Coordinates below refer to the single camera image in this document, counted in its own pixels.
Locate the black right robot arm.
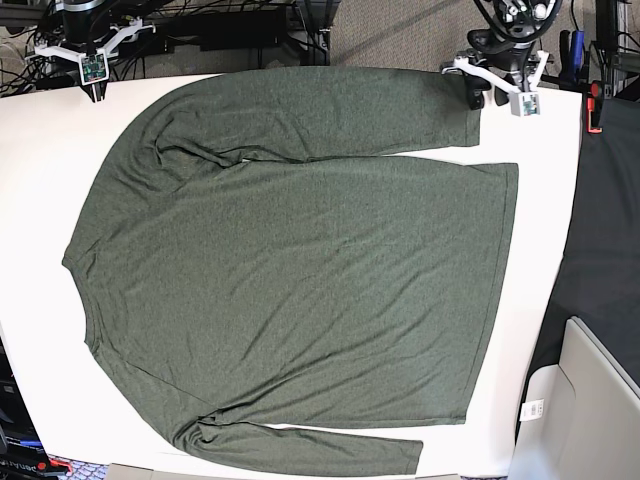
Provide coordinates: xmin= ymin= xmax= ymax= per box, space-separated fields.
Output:
xmin=33 ymin=1 xmax=156 ymax=103

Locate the blue handled tool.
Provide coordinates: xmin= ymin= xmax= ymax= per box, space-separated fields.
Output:
xmin=569 ymin=30 xmax=585 ymax=74

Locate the green long-sleeve T-shirt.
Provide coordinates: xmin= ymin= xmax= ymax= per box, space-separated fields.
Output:
xmin=63 ymin=67 xmax=518 ymax=477

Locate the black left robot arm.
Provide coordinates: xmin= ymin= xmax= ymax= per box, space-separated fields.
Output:
xmin=441 ymin=0 xmax=562 ymax=117

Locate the right gripper body, white mount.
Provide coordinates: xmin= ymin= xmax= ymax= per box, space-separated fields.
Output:
xmin=34 ymin=19 xmax=156 ymax=102

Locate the black box on floor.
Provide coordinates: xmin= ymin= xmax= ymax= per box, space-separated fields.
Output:
xmin=157 ymin=22 xmax=286 ymax=51

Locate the beige plastic bin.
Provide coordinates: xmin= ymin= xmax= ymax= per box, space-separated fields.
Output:
xmin=508 ymin=317 xmax=639 ymax=479

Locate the red clamp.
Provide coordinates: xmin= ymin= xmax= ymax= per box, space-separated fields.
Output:
xmin=586 ymin=81 xmax=604 ymax=134

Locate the tangle of black cables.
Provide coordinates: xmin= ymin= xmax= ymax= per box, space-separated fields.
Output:
xmin=0 ymin=0 xmax=151 ymax=99

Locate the left gripper body, white mount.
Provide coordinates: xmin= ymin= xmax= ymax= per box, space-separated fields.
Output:
xmin=441 ymin=49 xmax=549 ymax=117

